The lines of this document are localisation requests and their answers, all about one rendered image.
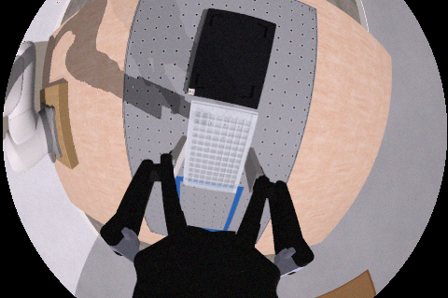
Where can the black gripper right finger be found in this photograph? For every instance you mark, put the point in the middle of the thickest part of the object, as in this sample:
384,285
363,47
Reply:
291,250

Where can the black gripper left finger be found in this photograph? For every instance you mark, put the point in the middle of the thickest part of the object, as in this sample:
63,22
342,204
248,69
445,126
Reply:
122,230

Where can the blue rectangular tape outline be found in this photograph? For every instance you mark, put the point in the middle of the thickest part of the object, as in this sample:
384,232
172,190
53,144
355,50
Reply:
233,207

